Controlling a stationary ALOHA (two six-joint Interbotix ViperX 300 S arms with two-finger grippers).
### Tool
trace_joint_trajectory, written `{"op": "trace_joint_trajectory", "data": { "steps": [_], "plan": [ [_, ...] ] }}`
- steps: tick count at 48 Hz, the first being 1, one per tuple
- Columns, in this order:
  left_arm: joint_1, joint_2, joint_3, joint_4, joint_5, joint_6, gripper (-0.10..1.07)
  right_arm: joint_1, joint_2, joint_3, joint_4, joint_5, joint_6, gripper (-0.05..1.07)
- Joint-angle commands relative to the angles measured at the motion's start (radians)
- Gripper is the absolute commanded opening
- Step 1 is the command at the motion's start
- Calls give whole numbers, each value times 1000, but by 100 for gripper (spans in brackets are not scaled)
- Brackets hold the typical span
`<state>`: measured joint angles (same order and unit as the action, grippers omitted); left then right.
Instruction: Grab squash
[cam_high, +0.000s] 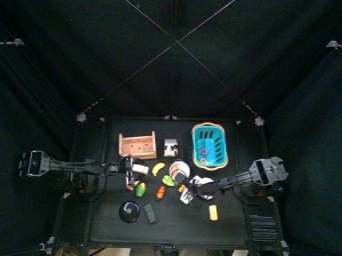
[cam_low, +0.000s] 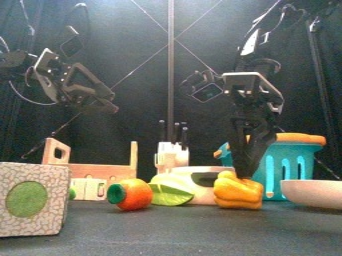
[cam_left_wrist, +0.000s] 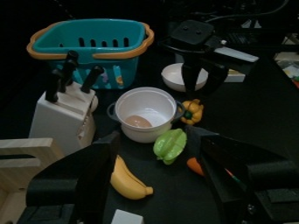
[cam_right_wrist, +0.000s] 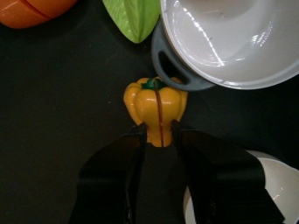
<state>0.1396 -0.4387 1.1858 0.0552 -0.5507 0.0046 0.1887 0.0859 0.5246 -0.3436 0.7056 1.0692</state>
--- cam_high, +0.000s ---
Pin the orange toy squash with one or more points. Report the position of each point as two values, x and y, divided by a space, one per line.
182 188

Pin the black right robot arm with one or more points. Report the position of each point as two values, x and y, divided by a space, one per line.
262 171

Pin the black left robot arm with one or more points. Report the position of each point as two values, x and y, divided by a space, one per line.
67 165

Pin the red and white toy block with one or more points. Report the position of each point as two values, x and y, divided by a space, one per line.
130 187

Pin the white toy cube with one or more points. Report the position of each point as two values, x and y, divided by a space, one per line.
140 169

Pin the yellow green toy corn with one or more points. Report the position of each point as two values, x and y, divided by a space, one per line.
140 190

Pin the wooden toy crate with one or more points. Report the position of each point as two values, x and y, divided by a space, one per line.
138 146

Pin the orange toy carrot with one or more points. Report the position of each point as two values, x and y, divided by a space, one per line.
160 193

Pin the lime green toy leaf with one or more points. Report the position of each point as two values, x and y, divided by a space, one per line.
168 180

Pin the yellow toy banana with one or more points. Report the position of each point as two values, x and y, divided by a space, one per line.
156 169

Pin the yellow toy block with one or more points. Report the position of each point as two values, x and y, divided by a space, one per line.
214 212

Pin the teal plastic slotted basket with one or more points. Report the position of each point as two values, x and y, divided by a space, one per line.
213 155

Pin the purple foam gear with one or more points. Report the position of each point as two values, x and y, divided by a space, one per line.
205 152

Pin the dark green toy block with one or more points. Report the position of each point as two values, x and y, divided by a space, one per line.
150 213

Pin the glossy black bowl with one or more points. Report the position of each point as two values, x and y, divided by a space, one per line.
128 211

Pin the white toy appliance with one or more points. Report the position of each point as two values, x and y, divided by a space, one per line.
170 148

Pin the silver frame corner bracket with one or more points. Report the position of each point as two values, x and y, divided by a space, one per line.
80 117
258 121

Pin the silver frame clamp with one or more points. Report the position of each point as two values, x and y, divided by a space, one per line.
333 44

